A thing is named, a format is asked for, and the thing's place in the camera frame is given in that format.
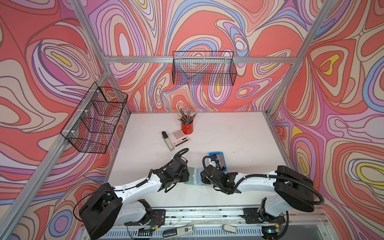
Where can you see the black wire basket left wall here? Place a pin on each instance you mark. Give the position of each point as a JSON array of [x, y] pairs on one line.
[[99, 113]]

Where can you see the stack of credit cards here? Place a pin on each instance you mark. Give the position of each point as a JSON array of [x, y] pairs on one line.
[[221, 159]]

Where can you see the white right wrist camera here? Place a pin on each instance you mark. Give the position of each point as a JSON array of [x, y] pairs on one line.
[[212, 164]]

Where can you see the small grey oval object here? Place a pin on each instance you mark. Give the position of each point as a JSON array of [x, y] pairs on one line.
[[230, 229]]

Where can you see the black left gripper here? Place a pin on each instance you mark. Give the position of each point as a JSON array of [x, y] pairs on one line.
[[186, 175]]

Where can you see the red metal pen cup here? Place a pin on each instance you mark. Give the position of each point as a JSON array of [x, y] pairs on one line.
[[188, 128]]

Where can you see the grey remote device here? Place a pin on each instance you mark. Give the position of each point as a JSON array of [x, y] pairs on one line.
[[177, 232]]

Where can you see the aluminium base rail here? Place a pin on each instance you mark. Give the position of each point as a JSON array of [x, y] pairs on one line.
[[206, 216]]

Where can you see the black wire basket back wall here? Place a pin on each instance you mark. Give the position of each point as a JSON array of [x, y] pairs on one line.
[[211, 68]]

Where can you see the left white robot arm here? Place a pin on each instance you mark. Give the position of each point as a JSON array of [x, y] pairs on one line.
[[109, 206]]

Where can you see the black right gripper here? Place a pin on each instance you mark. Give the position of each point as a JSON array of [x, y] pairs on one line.
[[204, 179]]

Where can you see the black wire basket wall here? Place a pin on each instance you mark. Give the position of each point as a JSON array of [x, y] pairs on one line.
[[99, 113], [211, 68]]

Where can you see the blue plastic card tray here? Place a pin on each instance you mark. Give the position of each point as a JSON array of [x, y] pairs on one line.
[[213, 155]]

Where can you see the grey stapler black tip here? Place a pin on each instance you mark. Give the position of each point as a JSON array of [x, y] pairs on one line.
[[167, 141]]

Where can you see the pens and pencils bunch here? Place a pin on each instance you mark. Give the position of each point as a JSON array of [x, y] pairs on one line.
[[186, 117]]

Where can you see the green card holder wallet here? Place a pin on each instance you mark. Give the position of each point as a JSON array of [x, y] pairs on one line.
[[195, 177]]

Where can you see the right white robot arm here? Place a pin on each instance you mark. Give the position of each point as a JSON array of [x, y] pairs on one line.
[[292, 191]]

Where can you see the pink calculator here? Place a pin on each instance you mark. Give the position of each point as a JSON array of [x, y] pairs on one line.
[[178, 138]]

